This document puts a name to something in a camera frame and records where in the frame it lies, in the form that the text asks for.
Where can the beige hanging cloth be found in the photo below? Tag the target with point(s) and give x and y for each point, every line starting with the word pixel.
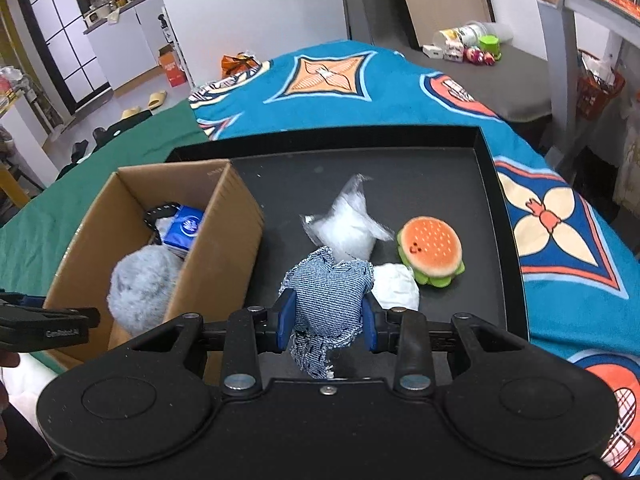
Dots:
pixel 627 170

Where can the burger plush toy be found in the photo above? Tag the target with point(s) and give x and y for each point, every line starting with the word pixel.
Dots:
pixel 432 250

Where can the clear plastic bag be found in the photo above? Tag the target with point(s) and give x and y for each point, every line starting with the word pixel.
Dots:
pixel 347 225

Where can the white plastic jar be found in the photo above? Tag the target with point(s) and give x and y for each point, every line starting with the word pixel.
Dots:
pixel 467 35

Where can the orange bag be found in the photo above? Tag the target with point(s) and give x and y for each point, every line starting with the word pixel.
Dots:
pixel 240 66

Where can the yellow shelf rack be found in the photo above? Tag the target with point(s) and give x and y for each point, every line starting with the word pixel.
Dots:
pixel 9 180

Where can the grey plush paw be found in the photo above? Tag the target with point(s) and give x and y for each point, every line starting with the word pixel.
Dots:
pixel 142 290

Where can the brown cardboard box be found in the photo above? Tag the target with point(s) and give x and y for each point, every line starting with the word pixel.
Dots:
pixel 215 240

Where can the white kitchen cabinet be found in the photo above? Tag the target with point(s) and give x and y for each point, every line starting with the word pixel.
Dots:
pixel 125 45

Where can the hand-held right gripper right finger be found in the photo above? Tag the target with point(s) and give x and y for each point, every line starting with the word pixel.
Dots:
pixel 369 322

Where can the blue patterned blanket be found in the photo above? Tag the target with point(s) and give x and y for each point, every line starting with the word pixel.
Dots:
pixel 400 100

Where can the green sheet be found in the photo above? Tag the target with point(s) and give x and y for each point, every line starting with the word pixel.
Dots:
pixel 100 155

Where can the green toy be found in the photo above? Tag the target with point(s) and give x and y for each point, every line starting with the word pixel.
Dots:
pixel 490 46

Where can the yellow slipper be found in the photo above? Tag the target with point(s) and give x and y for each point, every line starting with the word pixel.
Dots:
pixel 157 100
pixel 133 113

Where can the red basket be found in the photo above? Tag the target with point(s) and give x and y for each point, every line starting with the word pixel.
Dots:
pixel 597 90

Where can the blue denim cloth piece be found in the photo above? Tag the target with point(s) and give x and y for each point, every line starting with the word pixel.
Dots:
pixel 327 290

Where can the black tray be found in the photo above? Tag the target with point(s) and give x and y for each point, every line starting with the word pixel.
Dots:
pixel 425 185

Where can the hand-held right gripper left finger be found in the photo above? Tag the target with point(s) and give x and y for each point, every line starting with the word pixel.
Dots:
pixel 285 312

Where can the blue tissue pack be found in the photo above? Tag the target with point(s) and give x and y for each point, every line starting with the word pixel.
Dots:
pixel 186 232

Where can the small white box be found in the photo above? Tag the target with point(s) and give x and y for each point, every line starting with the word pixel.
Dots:
pixel 442 52

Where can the red round toys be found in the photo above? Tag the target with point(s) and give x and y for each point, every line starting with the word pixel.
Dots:
pixel 477 56

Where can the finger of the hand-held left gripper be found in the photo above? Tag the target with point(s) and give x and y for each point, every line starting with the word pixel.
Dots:
pixel 31 301
pixel 80 316

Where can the black framed glass door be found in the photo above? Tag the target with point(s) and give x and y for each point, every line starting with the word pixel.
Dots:
pixel 55 40

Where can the black and white sock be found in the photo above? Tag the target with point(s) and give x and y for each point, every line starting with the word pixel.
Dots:
pixel 152 215

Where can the orange carton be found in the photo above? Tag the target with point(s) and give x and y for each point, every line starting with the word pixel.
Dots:
pixel 172 67

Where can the grey mattress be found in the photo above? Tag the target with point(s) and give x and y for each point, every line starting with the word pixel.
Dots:
pixel 510 80

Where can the grey desk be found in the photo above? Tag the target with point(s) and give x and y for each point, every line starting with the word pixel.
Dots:
pixel 557 35

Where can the white soft bundle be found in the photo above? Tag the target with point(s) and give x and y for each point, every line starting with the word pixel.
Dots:
pixel 397 287

